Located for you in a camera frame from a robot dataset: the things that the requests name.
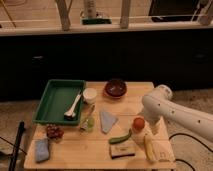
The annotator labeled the red apple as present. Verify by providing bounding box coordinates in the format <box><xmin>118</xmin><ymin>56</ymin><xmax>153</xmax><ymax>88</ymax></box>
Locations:
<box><xmin>133</xmin><ymin>117</ymin><xmax>145</xmax><ymax>131</ymax></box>

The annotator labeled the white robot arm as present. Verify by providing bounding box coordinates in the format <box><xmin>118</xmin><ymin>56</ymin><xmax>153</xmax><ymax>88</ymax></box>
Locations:
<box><xmin>142</xmin><ymin>85</ymin><xmax>213</xmax><ymax>142</ymax></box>

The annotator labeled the white paper cup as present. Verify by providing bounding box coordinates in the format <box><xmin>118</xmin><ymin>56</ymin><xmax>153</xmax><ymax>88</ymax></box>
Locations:
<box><xmin>83</xmin><ymin>88</ymin><xmax>97</xmax><ymax>104</ymax></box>

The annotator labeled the green cucumber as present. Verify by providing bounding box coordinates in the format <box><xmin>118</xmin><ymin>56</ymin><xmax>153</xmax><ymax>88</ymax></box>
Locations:
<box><xmin>108</xmin><ymin>129</ymin><xmax>132</xmax><ymax>145</ymax></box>

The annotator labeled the light blue triangular cloth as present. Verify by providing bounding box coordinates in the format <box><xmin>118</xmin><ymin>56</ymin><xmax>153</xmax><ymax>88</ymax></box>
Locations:
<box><xmin>100</xmin><ymin>111</ymin><xmax>118</xmax><ymax>134</ymax></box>

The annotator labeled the dark red bowl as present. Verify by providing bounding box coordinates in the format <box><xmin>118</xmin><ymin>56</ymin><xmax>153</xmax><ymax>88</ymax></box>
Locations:
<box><xmin>104</xmin><ymin>79</ymin><xmax>127</xmax><ymax>98</ymax></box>

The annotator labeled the white brush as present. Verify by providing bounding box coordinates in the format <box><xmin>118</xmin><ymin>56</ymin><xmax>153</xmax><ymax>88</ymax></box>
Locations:
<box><xmin>64</xmin><ymin>93</ymin><xmax>81</xmax><ymax>118</ymax></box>

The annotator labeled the green plastic tray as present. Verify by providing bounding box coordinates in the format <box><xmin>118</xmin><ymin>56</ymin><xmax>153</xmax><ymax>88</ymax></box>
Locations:
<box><xmin>33</xmin><ymin>79</ymin><xmax>85</xmax><ymax>126</ymax></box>

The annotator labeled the bunch of red grapes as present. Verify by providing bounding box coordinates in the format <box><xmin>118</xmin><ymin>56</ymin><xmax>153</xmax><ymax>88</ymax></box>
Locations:
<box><xmin>46</xmin><ymin>125</ymin><xmax>64</xmax><ymax>139</ymax></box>

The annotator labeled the wooden table leg right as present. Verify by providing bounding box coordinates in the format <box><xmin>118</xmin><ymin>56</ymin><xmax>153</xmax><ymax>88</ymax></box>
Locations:
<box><xmin>120</xmin><ymin>0</ymin><xmax>131</xmax><ymax>29</ymax></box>

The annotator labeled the wooden table leg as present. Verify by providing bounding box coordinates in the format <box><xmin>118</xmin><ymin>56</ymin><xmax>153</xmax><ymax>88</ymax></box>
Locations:
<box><xmin>55</xmin><ymin>0</ymin><xmax>70</xmax><ymax>31</ymax></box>
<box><xmin>120</xmin><ymin>0</ymin><xmax>131</xmax><ymax>29</ymax></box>

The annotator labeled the blue folded cloth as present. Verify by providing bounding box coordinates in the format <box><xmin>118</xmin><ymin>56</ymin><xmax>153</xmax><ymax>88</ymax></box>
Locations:
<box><xmin>35</xmin><ymin>138</ymin><xmax>50</xmax><ymax>163</ymax></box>

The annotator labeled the black box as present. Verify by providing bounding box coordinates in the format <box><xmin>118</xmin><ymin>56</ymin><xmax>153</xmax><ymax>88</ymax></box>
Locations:
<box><xmin>149</xmin><ymin>0</ymin><xmax>199</xmax><ymax>22</ymax></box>

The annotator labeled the green base stand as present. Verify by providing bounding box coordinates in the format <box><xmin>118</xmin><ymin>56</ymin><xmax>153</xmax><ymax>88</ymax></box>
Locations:
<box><xmin>82</xmin><ymin>18</ymin><xmax>112</xmax><ymax>25</ymax></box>

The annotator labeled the black pole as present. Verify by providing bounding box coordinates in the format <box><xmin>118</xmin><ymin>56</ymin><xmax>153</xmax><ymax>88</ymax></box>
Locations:
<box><xmin>8</xmin><ymin>121</ymin><xmax>25</xmax><ymax>171</ymax></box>

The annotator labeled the wooden table leg left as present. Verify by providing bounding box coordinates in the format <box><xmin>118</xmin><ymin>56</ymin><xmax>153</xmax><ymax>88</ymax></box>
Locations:
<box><xmin>55</xmin><ymin>0</ymin><xmax>70</xmax><ymax>31</ymax></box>

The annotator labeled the black cable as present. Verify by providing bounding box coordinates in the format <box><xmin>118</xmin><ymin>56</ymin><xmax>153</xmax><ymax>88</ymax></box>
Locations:
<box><xmin>169</xmin><ymin>132</ymin><xmax>213</xmax><ymax>171</ymax></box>

